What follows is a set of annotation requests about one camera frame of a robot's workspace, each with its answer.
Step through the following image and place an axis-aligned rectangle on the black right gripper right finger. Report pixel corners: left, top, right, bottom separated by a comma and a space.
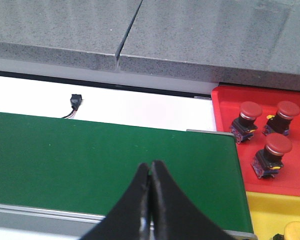
150, 160, 233, 240

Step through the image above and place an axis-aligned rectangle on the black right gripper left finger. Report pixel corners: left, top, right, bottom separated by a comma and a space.
81, 163, 151, 240

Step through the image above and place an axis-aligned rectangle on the red mushroom push button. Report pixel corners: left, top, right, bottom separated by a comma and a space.
262, 100, 300, 136
229, 101, 263, 144
251, 133, 293, 179

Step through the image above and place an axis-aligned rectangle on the yellow mushroom push button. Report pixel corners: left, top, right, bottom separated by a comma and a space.
272, 221, 300, 240

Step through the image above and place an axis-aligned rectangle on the green conveyor belt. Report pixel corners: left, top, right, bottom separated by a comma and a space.
0, 112, 253, 233

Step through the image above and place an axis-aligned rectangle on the yellow plastic tray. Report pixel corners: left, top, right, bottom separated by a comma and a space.
246, 191, 300, 240

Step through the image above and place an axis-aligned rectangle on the grey stone countertop slab left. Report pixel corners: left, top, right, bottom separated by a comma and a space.
0, 0, 141, 71

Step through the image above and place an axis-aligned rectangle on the grey stone countertop slab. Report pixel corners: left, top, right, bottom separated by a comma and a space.
119, 0, 300, 91
0, 0, 141, 71

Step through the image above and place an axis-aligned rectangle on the grey stone countertop slab right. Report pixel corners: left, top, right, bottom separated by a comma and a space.
119, 0, 300, 91

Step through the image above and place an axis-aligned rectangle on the black connector with cable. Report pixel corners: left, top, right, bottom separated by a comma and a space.
62, 94, 83, 119

